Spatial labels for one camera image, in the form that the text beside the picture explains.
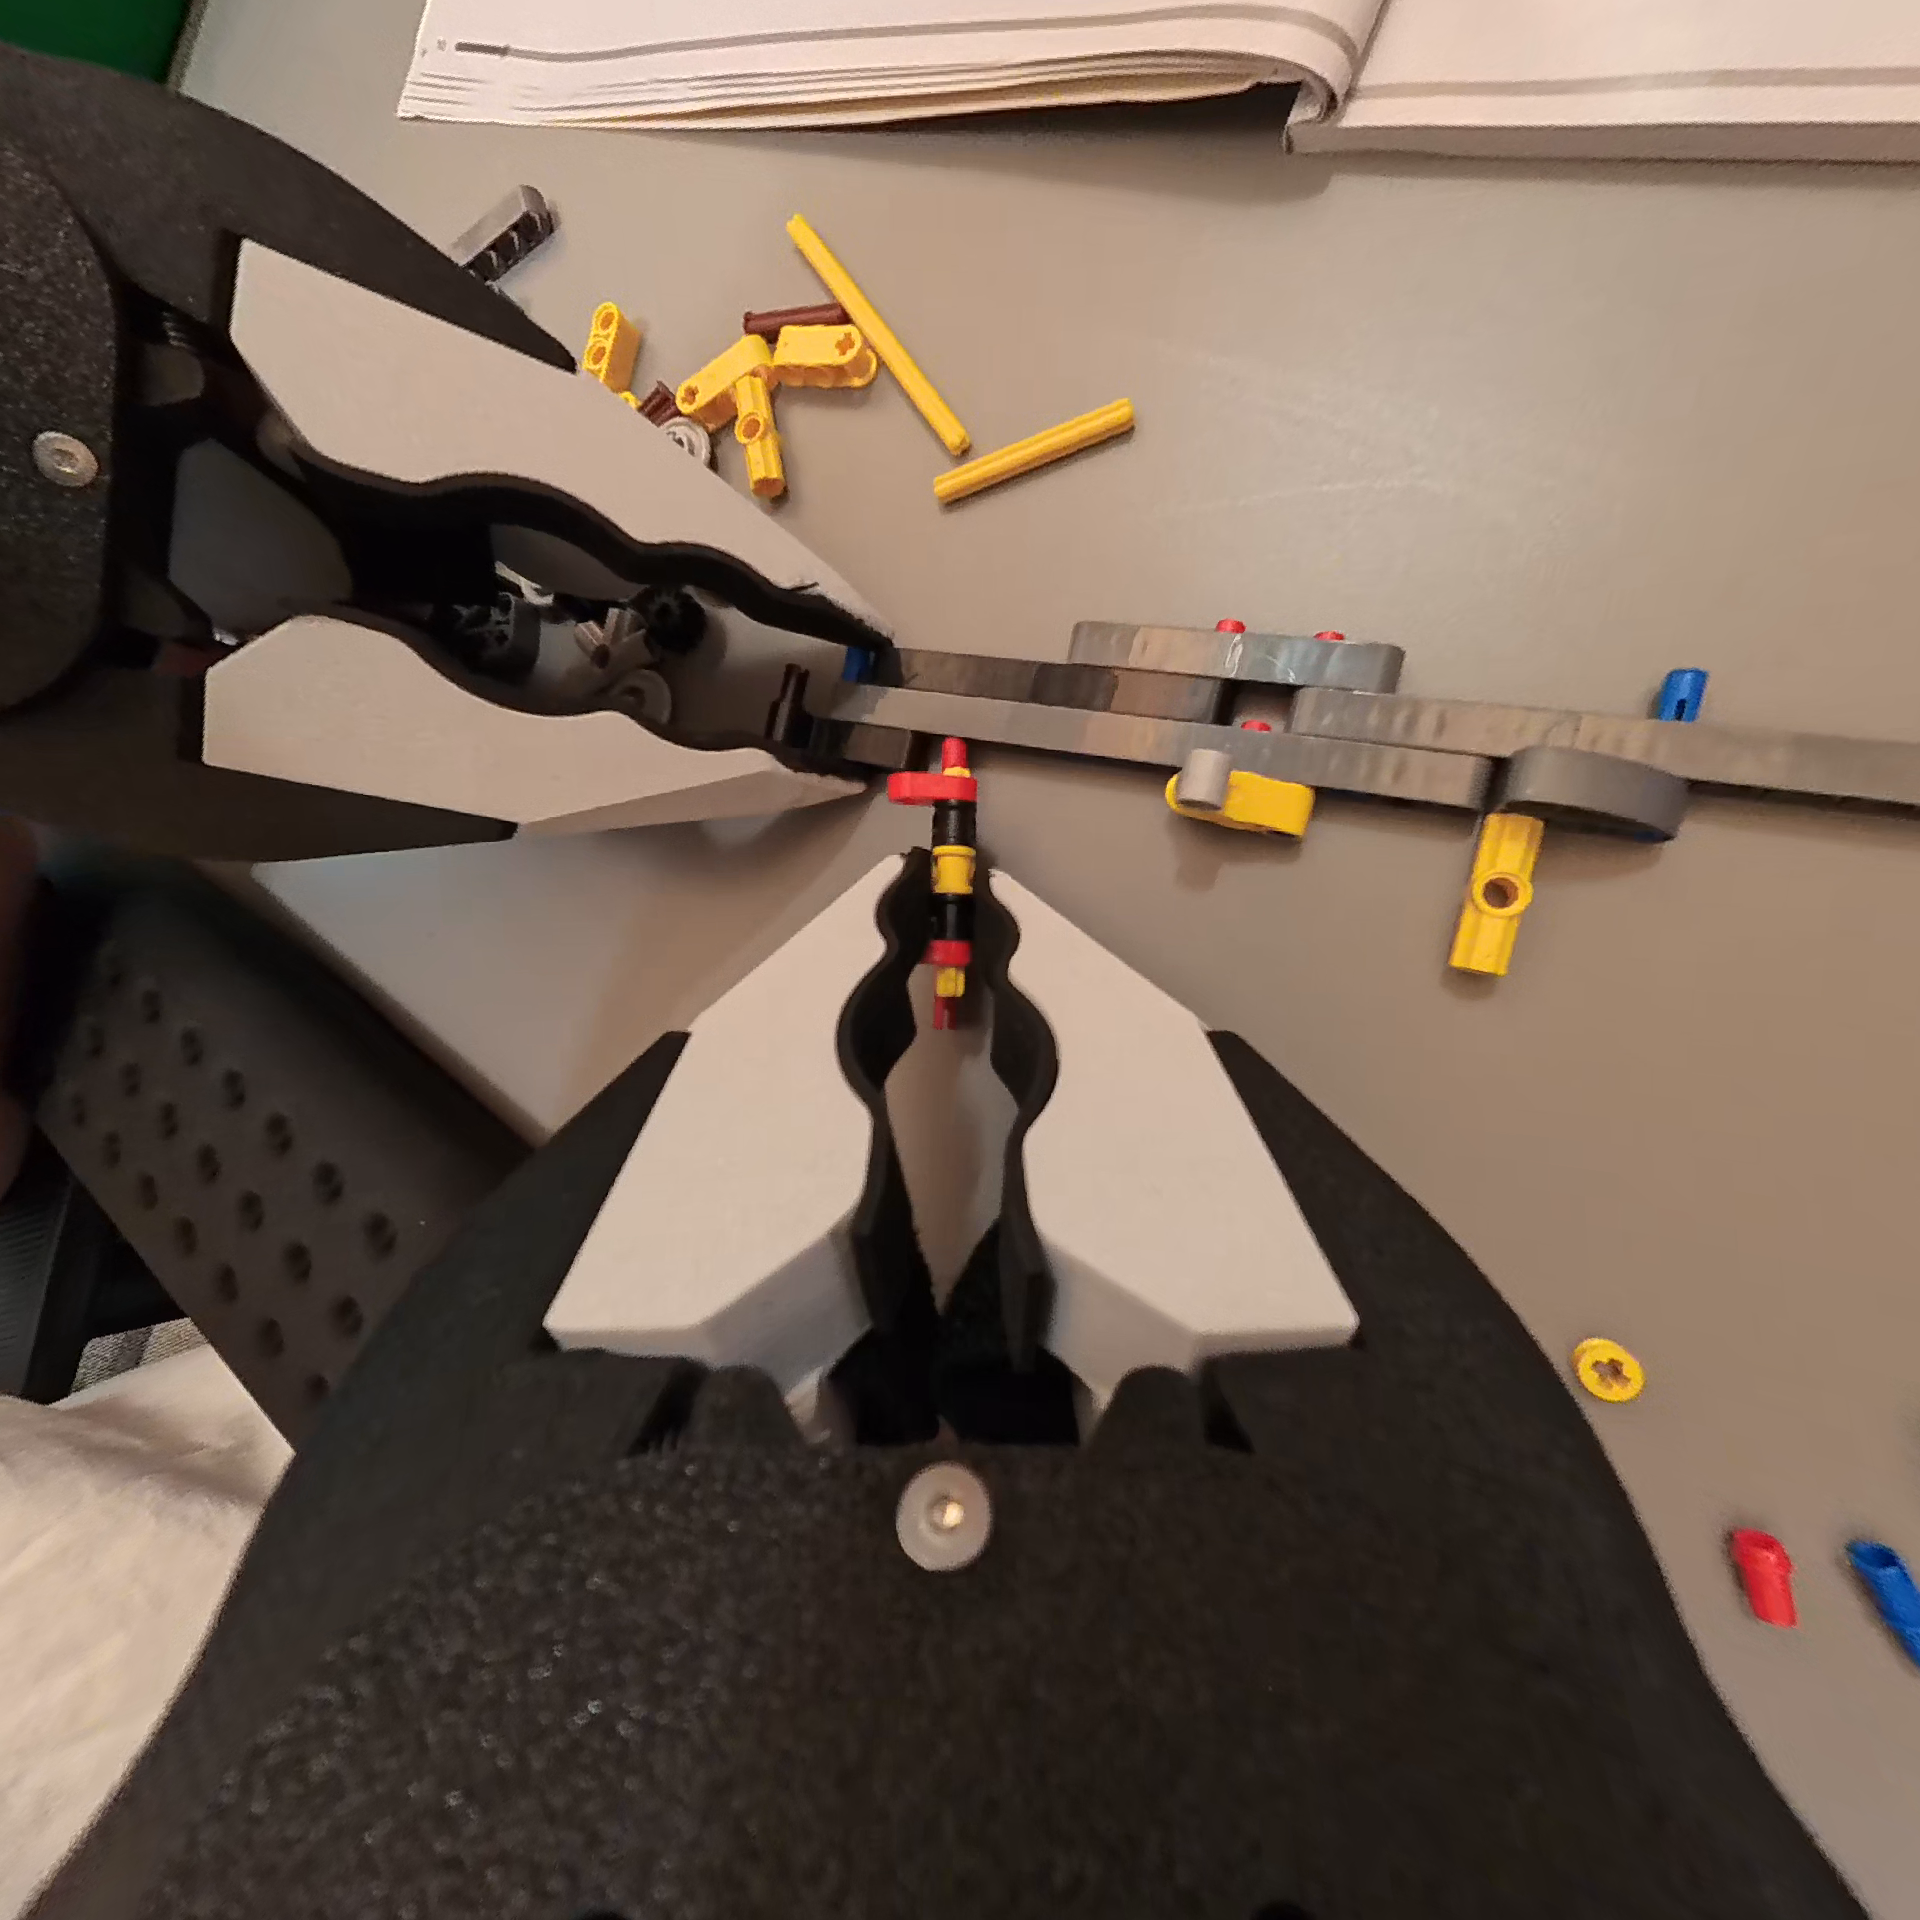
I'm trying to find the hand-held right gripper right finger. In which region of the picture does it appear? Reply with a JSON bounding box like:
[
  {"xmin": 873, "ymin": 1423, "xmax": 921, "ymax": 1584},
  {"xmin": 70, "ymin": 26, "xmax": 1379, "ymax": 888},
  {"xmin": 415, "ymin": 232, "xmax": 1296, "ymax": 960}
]
[{"xmin": 943, "ymin": 862, "xmax": 1362, "ymax": 1450}]

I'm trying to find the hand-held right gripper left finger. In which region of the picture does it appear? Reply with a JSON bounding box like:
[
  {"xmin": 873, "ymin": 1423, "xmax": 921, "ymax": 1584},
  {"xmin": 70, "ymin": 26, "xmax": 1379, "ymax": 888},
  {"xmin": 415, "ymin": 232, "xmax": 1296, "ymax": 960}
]
[{"xmin": 539, "ymin": 848, "xmax": 944, "ymax": 1448}]

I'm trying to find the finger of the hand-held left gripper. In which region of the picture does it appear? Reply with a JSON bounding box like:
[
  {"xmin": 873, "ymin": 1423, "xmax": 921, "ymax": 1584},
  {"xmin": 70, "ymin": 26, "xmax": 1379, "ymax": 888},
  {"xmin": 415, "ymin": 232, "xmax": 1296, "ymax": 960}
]
[
  {"xmin": 200, "ymin": 607, "xmax": 876, "ymax": 841},
  {"xmin": 223, "ymin": 238, "xmax": 897, "ymax": 649}
]

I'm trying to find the yellow lego axle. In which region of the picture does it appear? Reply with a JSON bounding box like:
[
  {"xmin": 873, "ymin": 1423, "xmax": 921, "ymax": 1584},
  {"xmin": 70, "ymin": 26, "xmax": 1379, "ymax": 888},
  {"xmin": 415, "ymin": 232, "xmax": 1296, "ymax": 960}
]
[
  {"xmin": 784, "ymin": 213, "xmax": 976, "ymax": 457},
  {"xmin": 931, "ymin": 396, "xmax": 1136, "ymax": 505}
]

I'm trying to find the red yellow black lego assembly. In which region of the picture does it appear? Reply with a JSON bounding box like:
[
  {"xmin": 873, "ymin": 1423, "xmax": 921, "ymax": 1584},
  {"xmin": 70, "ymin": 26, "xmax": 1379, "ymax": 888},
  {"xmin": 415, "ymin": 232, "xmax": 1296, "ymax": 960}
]
[{"xmin": 884, "ymin": 736, "xmax": 987, "ymax": 1033}]

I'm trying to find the long grey lego beam assembly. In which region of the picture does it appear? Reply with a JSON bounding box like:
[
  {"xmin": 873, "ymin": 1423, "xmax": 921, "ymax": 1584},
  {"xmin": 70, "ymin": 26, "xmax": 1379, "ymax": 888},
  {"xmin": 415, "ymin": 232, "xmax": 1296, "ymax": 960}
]
[{"xmin": 779, "ymin": 614, "xmax": 1920, "ymax": 981}]

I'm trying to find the short grey lego beam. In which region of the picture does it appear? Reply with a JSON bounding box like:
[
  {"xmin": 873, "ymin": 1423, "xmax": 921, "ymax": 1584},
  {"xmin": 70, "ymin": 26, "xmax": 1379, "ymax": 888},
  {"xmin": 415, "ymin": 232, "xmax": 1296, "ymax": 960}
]
[{"xmin": 450, "ymin": 182, "xmax": 560, "ymax": 282}]

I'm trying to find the lego instruction booklet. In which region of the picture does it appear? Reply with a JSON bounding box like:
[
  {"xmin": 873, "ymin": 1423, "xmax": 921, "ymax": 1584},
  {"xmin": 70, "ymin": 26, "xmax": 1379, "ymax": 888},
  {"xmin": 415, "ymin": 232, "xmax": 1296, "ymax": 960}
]
[{"xmin": 393, "ymin": 0, "xmax": 1920, "ymax": 162}]

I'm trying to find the red lego pin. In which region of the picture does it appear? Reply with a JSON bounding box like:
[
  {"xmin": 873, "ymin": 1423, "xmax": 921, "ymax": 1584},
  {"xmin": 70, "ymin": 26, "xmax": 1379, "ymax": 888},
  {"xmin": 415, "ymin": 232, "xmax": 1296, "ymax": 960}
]
[{"xmin": 1727, "ymin": 1524, "xmax": 1800, "ymax": 1628}]

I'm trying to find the blue lego pin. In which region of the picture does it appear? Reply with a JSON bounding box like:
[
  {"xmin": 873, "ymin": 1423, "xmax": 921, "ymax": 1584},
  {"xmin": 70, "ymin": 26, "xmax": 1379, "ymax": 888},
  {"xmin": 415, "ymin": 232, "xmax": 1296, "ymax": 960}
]
[{"xmin": 1843, "ymin": 1536, "xmax": 1920, "ymax": 1671}]

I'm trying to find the person's white printed shirt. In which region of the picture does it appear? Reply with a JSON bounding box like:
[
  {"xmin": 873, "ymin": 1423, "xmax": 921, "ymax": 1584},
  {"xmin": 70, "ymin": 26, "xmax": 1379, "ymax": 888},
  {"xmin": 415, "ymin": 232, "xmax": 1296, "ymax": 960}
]
[{"xmin": 0, "ymin": 1358, "xmax": 298, "ymax": 1920}]

